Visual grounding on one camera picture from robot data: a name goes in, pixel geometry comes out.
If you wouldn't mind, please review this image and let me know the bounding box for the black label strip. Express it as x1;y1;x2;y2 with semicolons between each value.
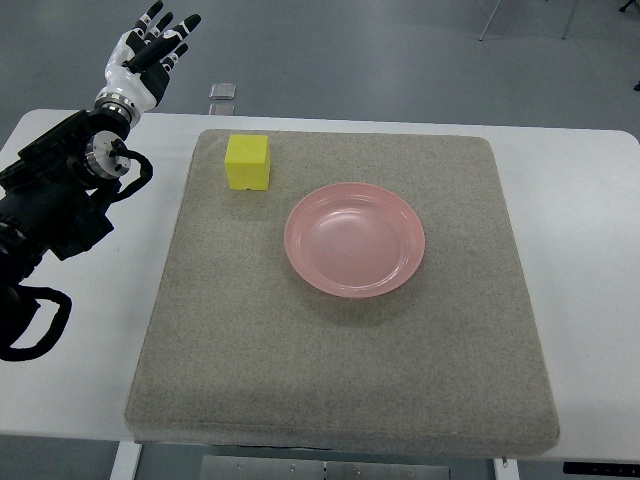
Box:
562;462;640;478

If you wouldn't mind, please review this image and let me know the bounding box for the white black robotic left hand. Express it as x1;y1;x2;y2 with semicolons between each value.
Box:
95;1;201;123

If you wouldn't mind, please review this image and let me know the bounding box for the yellow foam block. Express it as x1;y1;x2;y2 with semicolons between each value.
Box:
224;134;271;191

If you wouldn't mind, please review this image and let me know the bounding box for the clear floor socket cover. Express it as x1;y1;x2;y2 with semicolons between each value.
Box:
209;83;237;100

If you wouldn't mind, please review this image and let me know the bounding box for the pink plate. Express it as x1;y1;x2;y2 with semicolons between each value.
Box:
284;182;426;298

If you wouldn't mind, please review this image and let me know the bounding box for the white table leg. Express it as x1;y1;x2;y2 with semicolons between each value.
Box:
109;442;142;480

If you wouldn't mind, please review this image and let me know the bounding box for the grey foam mat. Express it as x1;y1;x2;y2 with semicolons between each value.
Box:
123;128;561;458

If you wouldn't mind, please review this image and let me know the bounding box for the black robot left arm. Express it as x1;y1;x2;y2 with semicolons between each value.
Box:
1;94;153;362

